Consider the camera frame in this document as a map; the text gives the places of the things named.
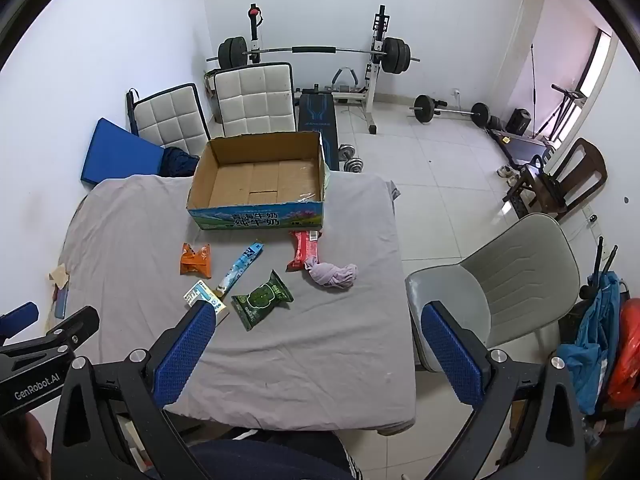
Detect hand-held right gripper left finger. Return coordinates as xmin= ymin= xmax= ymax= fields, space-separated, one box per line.
xmin=51 ymin=301 xmax=218 ymax=480

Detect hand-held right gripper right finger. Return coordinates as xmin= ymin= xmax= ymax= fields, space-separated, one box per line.
xmin=421 ymin=301 xmax=587 ymax=480

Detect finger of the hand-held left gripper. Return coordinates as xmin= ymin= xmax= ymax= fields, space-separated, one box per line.
xmin=44 ymin=306 xmax=101 ymax=357
xmin=0 ymin=301 xmax=40 ymax=343

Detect white blue small box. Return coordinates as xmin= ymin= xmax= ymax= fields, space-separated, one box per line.
xmin=183 ymin=280 xmax=231 ymax=326

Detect green snack packet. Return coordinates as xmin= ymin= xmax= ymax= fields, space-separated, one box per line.
xmin=231 ymin=270 xmax=293 ymax=331

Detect orange snack packet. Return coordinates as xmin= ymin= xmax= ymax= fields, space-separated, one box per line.
xmin=180 ymin=242 xmax=212 ymax=279

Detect long blue snack packet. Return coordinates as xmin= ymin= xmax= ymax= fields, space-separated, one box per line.
xmin=216 ymin=242 xmax=264 ymax=297

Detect purple sock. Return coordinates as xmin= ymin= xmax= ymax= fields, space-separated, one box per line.
xmin=304 ymin=258 xmax=359 ymax=291

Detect red snack packet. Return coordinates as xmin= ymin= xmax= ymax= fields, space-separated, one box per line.
xmin=286 ymin=230 xmax=321 ymax=272

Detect person's left forearm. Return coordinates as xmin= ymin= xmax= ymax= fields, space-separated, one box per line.
xmin=0 ymin=412 xmax=52 ymax=480

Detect grey plastic chair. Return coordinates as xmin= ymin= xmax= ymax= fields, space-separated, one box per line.
xmin=405 ymin=212 xmax=582 ymax=373

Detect grey bed sheet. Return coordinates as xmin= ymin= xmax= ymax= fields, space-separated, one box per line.
xmin=62 ymin=172 xmax=417 ymax=436

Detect blue jacket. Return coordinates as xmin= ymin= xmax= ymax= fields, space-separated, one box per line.
xmin=557 ymin=271 xmax=623 ymax=415

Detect person's dark trousers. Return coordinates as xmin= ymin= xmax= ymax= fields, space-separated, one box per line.
xmin=190 ymin=427 xmax=363 ymax=480

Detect blue foam mat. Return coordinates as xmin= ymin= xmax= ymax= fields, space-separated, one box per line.
xmin=81 ymin=118 xmax=166 ymax=190

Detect black poles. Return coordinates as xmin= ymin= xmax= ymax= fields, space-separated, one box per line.
xmin=580 ymin=236 xmax=621 ymax=301

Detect orange plastic object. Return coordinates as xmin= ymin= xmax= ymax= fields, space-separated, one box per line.
xmin=607 ymin=297 xmax=640 ymax=408

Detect dark blue cloth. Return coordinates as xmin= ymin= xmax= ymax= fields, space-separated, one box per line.
xmin=162 ymin=146 xmax=201 ymax=178

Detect black bag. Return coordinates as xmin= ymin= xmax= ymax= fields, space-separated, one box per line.
xmin=522 ymin=155 xmax=568 ymax=211

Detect black treadmill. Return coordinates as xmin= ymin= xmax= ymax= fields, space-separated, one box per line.
xmin=487 ymin=127 xmax=556 ymax=168

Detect white quilted chair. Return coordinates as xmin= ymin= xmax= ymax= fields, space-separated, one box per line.
xmin=214 ymin=62 xmax=297 ymax=138
xmin=131 ymin=83 xmax=211 ymax=157

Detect brown wooden chair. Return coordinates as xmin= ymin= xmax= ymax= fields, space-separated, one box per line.
xmin=502 ymin=137 xmax=608 ymax=221

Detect black speaker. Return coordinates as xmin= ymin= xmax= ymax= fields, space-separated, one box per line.
xmin=506 ymin=108 xmax=532 ymax=136

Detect floor barbell with black plates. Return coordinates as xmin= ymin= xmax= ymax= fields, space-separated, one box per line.
xmin=409 ymin=94 xmax=491 ymax=127

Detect black blue weight bench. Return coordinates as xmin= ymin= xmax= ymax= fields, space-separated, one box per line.
xmin=295 ymin=85 xmax=341 ymax=171

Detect black folding stand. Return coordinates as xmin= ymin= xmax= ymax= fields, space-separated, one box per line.
xmin=537 ymin=84 xmax=586 ymax=136

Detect white barbell rack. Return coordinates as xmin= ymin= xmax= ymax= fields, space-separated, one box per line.
xmin=247 ymin=4 xmax=391 ymax=136

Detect thin black pole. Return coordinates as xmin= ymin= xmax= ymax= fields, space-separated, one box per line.
xmin=530 ymin=44 xmax=539 ymax=131

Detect window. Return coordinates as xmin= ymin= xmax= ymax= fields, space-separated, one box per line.
xmin=580 ymin=27 xmax=618 ymax=106

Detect racked barbell with black plates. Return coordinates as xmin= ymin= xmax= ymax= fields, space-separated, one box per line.
xmin=206 ymin=36 xmax=421 ymax=77

